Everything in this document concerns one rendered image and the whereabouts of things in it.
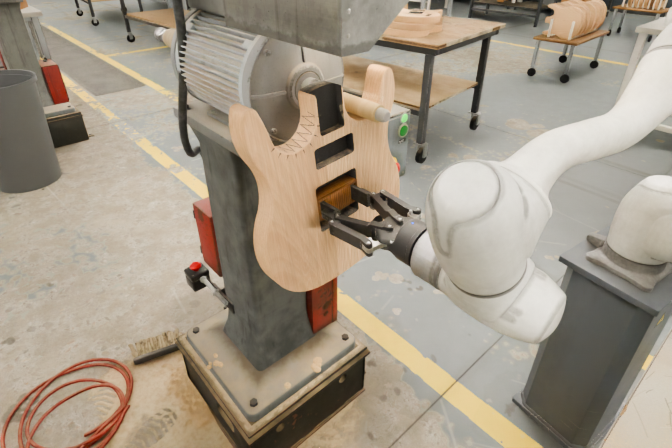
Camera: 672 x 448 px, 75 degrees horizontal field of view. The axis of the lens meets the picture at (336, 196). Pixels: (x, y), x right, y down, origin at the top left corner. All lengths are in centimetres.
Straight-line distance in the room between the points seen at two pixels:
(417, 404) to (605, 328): 73
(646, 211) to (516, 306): 82
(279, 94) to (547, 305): 60
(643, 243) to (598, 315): 25
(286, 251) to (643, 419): 59
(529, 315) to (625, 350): 96
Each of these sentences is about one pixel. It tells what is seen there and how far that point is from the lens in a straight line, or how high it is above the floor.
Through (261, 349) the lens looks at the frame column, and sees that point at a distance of 151.
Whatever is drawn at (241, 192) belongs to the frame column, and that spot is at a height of 96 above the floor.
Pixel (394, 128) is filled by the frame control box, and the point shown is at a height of 108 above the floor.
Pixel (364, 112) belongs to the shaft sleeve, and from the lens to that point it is 80.
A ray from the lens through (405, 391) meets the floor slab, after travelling 188.
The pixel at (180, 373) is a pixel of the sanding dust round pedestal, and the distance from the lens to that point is 197.
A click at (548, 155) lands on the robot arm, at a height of 130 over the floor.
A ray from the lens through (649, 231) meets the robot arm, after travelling 140.
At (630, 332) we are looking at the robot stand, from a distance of 151.
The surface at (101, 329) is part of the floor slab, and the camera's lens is 231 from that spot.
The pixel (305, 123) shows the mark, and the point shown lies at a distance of 76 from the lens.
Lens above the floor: 153
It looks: 31 degrees down
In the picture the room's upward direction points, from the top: straight up
